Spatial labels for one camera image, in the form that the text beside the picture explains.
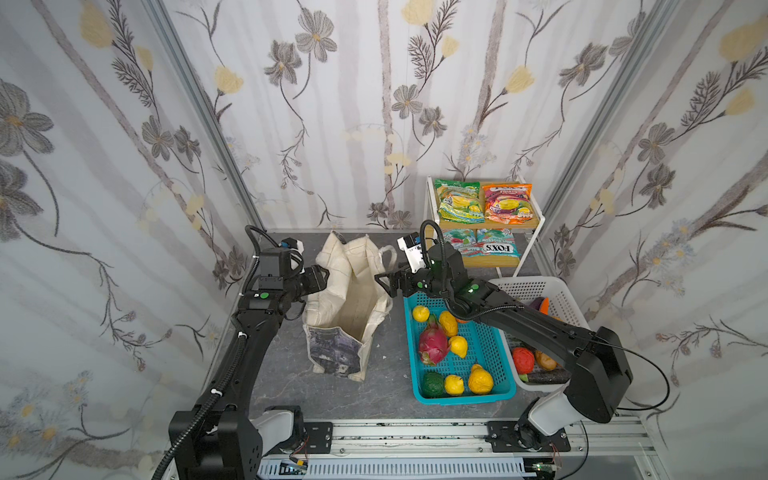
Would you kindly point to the dark cucumber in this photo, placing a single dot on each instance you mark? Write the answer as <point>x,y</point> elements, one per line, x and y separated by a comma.
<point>553,377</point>

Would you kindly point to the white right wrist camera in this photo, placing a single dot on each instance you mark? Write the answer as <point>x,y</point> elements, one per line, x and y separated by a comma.
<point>411,246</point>

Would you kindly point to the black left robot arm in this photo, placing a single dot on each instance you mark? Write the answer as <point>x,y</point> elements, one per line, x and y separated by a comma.
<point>216,438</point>

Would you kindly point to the yellow pear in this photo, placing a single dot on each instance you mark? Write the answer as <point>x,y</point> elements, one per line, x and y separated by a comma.
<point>480,381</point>

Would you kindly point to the cream canvas tote bag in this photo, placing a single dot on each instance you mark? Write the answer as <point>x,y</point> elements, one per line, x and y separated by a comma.
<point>340,321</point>

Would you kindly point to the orange candy bag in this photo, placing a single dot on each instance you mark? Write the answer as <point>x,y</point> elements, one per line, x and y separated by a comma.
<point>508,204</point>

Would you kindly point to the green avocado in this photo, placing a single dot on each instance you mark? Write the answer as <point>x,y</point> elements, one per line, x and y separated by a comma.
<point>432,385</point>

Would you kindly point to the yellow lemon front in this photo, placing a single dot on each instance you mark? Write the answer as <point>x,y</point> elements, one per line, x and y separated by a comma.
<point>454,385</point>

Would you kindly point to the small yellow lemon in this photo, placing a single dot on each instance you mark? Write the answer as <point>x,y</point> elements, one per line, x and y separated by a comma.
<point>420,313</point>

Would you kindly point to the pink dragon fruit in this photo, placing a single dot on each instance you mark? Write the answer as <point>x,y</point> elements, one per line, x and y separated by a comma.
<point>433,344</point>

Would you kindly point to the brown potato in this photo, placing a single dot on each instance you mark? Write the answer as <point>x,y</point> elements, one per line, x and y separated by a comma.
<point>545,362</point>

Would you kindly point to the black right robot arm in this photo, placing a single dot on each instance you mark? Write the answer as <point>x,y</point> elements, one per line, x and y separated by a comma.
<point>600,374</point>

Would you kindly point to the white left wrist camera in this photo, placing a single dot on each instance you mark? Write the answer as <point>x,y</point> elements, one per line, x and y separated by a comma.
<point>293,244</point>

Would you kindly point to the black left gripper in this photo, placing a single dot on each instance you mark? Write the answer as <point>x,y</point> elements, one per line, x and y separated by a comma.
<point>309,282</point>

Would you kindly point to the yellow bumpy fruit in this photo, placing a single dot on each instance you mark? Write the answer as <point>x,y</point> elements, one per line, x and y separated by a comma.
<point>448,324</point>

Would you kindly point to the teal Fox's candy bag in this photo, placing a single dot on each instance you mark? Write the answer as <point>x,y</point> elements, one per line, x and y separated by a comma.
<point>496,242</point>

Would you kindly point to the aluminium rail frame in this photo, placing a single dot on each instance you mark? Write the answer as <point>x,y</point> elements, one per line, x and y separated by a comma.
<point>470,448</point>

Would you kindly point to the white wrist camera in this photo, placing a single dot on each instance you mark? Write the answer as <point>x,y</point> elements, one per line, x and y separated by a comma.
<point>411,246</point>
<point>293,244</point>

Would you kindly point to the orange carrot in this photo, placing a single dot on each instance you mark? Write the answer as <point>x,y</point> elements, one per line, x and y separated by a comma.
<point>544,306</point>

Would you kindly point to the red green candy bag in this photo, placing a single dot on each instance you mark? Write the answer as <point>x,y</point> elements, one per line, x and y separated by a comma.
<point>463,241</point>

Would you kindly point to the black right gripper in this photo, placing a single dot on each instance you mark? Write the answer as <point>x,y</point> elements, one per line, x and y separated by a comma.
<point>399,282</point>

